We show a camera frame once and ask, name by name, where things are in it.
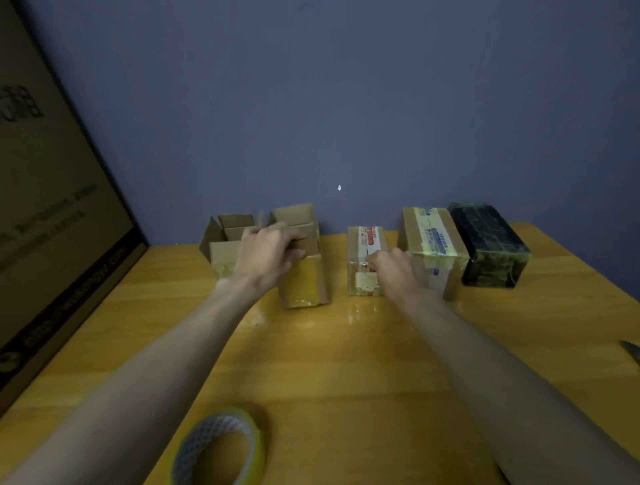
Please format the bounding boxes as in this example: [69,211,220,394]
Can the person's right hand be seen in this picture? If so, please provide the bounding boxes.
[366,247,442,306]

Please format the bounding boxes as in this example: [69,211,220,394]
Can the person's left hand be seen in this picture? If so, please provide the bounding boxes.
[217,221,309,298]

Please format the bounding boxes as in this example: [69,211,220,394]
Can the small carton yellow tape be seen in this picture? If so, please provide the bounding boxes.
[269,202,332,310]

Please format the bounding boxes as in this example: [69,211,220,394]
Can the small carton red label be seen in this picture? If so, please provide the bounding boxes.
[346,225,390,298]

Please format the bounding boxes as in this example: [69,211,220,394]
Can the brown box with white label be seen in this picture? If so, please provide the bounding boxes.
[397,206,471,302]

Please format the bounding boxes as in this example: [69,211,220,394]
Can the black cardboard box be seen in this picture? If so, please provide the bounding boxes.
[446,201,532,289]

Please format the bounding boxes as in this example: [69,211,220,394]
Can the yellow tape roll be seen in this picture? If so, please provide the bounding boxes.
[169,405,269,485]

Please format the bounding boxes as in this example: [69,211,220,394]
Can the person's right forearm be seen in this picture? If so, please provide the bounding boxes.
[399,292,640,485]

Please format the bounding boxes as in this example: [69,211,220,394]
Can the person's left forearm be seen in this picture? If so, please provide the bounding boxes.
[0,277,266,485]

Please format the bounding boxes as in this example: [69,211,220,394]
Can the large flat brown carton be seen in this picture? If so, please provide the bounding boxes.
[0,0,150,416]

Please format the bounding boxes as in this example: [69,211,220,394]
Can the yellow utility knife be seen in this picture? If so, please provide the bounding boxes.
[618,339,640,368]

